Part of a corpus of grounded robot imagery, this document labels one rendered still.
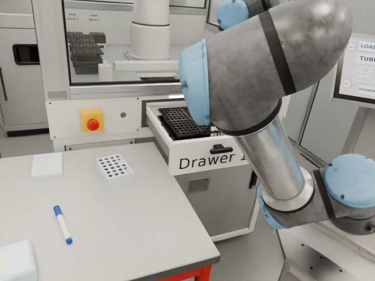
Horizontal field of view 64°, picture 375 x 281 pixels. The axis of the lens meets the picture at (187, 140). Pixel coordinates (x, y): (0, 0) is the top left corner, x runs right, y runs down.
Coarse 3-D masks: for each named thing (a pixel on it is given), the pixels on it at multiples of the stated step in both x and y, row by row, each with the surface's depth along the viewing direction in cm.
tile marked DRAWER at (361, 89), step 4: (360, 84) 125; (364, 84) 125; (360, 88) 124; (364, 88) 124; (368, 88) 124; (372, 88) 124; (360, 92) 124; (364, 92) 124; (368, 92) 124; (372, 92) 123
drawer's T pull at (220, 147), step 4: (216, 144) 90; (220, 144) 91; (216, 148) 88; (220, 148) 88; (224, 148) 88; (228, 148) 89; (232, 148) 89; (212, 152) 87; (216, 152) 87; (220, 152) 88; (224, 152) 89
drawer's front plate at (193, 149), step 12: (180, 144) 86; (192, 144) 87; (204, 144) 89; (228, 144) 93; (180, 156) 88; (192, 156) 89; (204, 156) 91; (216, 156) 93; (228, 156) 95; (240, 156) 97; (192, 168) 92; (204, 168) 94; (216, 168) 95
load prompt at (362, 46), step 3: (360, 42) 129; (363, 42) 129; (366, 42) 128; (369, 42) 128; (372, 42) 128; (360, 45) 129; (363, 45) 128; (366, 45) 128; (369, 45) 128; (372, 45) 128; (360, 48) 128; (363, 48) 128; (366, 48) 128; (369, 48) 128; (372, 48) 128; (366, 51) 128; (369, 51) 127; (372, 51) 127
